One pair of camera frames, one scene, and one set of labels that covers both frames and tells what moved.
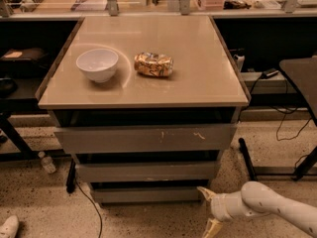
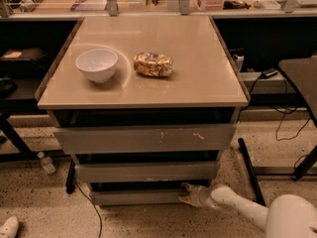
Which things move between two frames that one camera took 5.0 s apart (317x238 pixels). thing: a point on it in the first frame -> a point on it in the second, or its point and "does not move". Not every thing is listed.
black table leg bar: (245, 152) does not move
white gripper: (218, 207) -> (198, 195)
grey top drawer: (146, 138) does not move
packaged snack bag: (150, 63) does not move
